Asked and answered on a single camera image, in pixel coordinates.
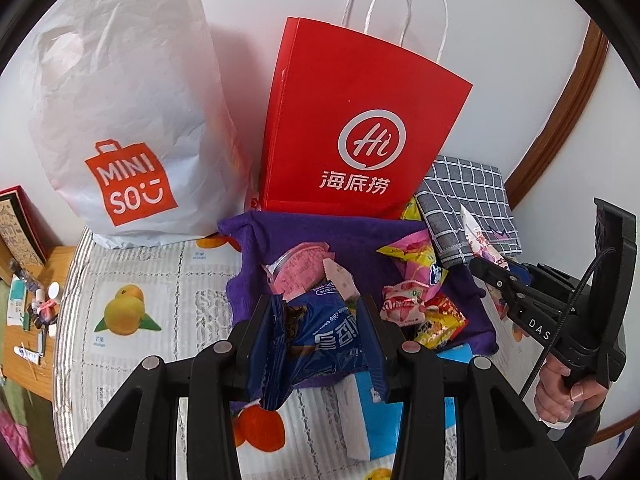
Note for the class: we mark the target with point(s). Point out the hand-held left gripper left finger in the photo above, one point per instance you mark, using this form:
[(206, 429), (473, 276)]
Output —
[(260, 350)]

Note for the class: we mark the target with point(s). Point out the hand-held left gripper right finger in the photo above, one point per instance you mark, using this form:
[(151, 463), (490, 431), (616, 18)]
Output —
[(377, 355)]

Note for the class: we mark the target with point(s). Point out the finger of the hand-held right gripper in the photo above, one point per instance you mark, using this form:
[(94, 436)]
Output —
[(522, 274), (500, 280)]

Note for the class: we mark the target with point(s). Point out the pink bear snack packet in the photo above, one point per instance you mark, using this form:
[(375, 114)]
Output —
[(475, 235)]

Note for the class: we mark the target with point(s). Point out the blue cookie packet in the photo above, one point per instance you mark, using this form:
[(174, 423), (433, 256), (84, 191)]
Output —
[(320, 345)]

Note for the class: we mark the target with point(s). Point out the strawberry print snack packet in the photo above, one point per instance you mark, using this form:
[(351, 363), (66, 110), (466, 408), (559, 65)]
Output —
[(405, 302)]

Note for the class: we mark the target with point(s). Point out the red snack packet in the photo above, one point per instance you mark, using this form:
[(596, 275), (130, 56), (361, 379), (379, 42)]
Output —
[(442, 317)]

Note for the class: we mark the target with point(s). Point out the pale pink snack packet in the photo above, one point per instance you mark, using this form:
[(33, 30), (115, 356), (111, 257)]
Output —
[(342, 280)]

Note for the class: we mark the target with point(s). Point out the pink yellow snack packet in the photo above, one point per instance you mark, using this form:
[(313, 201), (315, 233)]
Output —
[(415, 260)]

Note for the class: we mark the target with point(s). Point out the person's right forearm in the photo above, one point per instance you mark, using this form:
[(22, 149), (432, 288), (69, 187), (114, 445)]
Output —
[(575, 450)]

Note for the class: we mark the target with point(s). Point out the person's right hand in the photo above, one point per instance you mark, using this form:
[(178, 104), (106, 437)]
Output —
[(555, 395)]

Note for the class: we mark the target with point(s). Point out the blue tissue pack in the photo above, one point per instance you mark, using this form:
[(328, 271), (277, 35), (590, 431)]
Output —
[(360, 410)]

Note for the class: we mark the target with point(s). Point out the grey checked folded cloth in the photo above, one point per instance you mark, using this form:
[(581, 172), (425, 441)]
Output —
[(450, 195)]

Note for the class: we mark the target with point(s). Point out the purple towel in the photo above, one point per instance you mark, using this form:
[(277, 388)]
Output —
[(310, 232)]

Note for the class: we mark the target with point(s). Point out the small white bottle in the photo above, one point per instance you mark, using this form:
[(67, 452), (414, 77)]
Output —
[(53, 292)]

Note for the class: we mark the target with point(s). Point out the wooden side table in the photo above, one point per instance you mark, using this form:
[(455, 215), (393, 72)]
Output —
[(60, 260)]

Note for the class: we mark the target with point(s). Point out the white tube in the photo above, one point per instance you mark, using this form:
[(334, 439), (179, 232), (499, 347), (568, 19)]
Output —
[(27, 354)]

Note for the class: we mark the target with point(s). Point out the red paper bag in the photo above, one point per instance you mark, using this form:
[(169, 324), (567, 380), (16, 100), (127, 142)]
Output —
[(310, 110)]

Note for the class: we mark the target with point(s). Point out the green white box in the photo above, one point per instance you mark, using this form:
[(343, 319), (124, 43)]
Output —
[(16, 305)]

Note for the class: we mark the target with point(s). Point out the pink cloth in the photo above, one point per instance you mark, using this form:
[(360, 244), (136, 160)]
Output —
[(12, 435)]

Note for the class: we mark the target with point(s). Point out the brown patterned box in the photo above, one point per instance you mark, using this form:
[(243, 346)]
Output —
[(20, 230)]

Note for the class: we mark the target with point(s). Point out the white plastic shopping bag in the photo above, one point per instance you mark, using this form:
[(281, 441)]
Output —
[(125, 60)]

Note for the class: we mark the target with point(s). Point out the wooden door frame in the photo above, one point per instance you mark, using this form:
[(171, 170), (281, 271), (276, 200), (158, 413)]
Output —
[(575, 100)]

